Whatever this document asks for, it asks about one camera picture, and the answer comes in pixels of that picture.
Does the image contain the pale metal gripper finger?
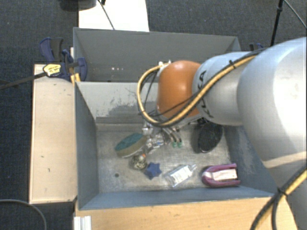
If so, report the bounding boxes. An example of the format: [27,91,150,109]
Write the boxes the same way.
[142,122,154,141]
[137,138,166,160]

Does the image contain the green and yellow round sponge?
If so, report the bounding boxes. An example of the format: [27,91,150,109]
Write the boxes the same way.
[114,132,147,159]

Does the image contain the small speckled round object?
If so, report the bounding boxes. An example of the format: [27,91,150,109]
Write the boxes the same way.
[130,155,147,171]

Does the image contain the blue star-shaped toy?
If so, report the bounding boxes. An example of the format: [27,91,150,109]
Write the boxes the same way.
[143,162,162,180]

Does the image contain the clear plastic bottle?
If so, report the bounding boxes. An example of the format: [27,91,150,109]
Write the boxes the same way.
[163,164,198,188]

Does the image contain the grey metal bin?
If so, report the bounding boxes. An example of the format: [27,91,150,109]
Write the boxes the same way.
[72,27,279,211]

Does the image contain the pale wood flat board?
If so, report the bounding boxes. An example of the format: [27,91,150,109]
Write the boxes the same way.
[28,63,79,205]

